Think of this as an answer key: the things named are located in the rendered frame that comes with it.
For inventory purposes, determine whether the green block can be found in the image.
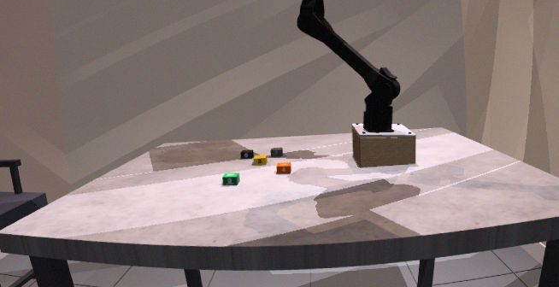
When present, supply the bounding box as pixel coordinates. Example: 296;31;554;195
222;173;240;185

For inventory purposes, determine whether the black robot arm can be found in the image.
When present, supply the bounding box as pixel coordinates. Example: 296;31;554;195
297;0;401;132

